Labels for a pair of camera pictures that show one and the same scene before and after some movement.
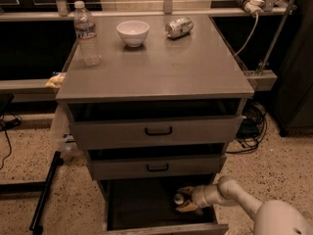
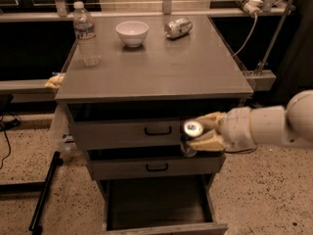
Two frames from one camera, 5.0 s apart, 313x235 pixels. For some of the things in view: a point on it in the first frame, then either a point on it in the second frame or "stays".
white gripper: (199, 197) to (236, 128)
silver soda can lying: (179, 27) stays
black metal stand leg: (36, 186) stays
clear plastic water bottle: (86, 33) stays
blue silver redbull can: (178, 198) to (193, 128)
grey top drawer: (155, 123) stays
